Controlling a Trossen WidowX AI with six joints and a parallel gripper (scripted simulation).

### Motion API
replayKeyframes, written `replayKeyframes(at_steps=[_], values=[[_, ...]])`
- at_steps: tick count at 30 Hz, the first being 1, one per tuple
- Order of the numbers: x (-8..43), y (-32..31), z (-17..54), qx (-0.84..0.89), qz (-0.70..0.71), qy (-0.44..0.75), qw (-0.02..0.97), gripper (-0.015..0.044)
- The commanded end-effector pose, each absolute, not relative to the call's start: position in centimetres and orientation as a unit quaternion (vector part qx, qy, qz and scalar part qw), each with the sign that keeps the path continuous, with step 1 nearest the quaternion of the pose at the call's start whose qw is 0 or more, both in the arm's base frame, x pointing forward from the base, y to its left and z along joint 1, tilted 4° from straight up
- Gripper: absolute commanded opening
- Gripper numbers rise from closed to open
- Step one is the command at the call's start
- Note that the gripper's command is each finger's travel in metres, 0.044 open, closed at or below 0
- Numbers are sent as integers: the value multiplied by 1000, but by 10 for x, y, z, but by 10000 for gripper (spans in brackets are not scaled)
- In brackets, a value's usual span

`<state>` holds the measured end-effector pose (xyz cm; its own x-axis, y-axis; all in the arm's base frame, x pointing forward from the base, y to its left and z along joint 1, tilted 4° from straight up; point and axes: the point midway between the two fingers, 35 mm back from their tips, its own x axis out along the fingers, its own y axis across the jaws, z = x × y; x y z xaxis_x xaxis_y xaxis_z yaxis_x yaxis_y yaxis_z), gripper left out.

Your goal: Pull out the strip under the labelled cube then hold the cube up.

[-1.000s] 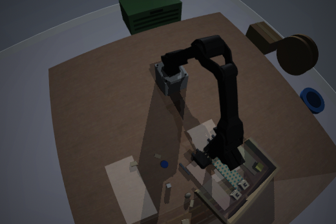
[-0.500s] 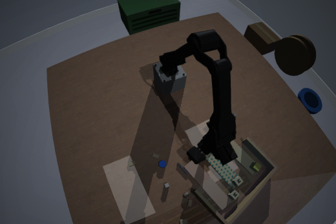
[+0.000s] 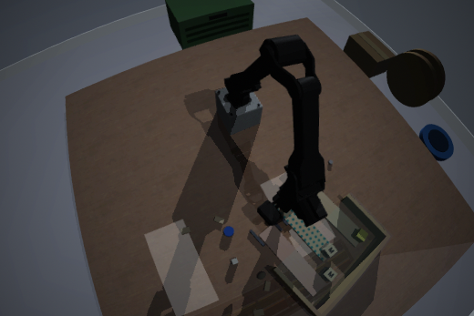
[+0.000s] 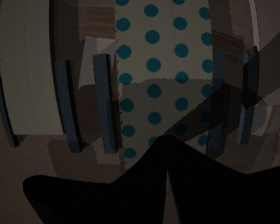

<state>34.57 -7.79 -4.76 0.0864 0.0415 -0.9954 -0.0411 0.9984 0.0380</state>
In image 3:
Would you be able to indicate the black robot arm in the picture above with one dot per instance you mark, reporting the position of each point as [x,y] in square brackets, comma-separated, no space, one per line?
[306,165]

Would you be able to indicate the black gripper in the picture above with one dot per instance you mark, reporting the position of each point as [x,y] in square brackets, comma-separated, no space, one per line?
[269,211]

